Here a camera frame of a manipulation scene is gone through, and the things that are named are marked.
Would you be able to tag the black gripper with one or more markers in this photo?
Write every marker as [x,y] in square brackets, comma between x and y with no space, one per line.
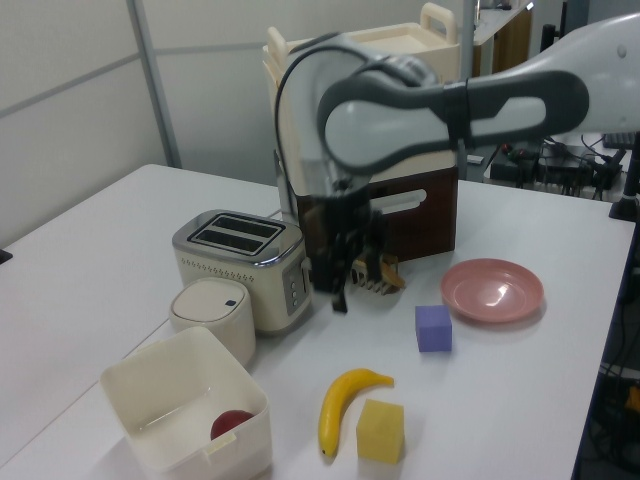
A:
[345,215]

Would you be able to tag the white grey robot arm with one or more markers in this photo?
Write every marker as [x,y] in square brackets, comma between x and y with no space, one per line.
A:
[380,130]

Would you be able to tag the brown bread slice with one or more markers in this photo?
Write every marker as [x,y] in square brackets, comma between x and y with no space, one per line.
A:
[392,272]

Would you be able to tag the purple foam cube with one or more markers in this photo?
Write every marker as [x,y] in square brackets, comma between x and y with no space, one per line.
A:
[434,330]

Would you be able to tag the cream chrome two-slot toaster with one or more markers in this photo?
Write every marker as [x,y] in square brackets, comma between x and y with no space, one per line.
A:
[225,275]

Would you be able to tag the pink plate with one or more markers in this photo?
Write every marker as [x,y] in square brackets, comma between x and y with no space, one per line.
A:
[492,292]

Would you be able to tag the yellow banana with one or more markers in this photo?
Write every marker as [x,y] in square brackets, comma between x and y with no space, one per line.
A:
[335,400]

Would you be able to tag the small cream lidded bin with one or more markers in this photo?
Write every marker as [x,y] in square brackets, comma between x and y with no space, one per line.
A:
[210,310]

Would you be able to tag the yellow foam cube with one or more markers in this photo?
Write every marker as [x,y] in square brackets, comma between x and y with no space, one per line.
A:
[380,430]

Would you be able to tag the red apple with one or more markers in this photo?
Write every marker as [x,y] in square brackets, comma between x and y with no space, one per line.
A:
[227,422]

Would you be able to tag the open cream plastic box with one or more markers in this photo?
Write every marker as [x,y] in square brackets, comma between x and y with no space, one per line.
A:
[165,380]

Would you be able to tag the wooden cabinet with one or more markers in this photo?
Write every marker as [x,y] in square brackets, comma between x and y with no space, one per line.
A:
[510,40]

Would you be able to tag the black monitor stand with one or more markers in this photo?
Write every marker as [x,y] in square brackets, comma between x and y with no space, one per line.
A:
[625,205]

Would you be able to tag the small black object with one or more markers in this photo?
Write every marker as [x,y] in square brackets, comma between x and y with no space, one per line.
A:
[5,257]

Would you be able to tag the grey partition frame post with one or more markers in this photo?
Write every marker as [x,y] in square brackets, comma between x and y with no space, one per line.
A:
[157,75]

